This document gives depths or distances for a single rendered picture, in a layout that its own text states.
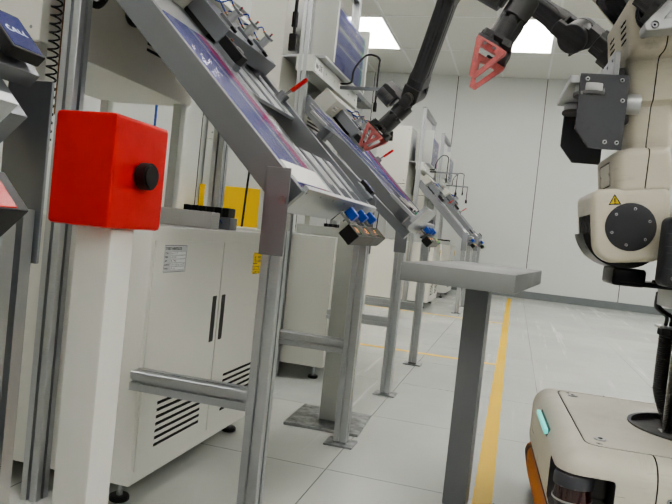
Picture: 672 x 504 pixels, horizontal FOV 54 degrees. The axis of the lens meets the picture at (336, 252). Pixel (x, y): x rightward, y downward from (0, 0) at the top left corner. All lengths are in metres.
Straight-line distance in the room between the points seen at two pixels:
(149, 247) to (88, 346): 0.45
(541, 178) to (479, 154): 0.90
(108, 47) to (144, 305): 0.73
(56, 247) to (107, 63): 0.56
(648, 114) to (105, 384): 1.24
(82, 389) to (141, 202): 0.29
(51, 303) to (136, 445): 0.35
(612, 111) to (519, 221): 7.81
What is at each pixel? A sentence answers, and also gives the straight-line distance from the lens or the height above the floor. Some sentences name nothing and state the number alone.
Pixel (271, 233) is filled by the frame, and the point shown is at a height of 0.63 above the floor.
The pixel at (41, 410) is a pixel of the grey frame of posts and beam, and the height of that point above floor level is 0.20.
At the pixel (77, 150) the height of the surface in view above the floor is 0.72.
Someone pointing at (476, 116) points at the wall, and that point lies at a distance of 9.51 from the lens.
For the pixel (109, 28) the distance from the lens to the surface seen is 1.87.
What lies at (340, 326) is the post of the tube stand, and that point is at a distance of 2.21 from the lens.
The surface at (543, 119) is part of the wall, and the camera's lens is 9.48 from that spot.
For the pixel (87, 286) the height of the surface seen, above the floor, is 0.53.
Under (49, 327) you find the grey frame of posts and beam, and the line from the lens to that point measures 1.53.
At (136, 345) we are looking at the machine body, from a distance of 1.46.
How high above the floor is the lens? 0.65
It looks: 2 degrees down
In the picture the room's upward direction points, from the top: 6 degrees clockwise
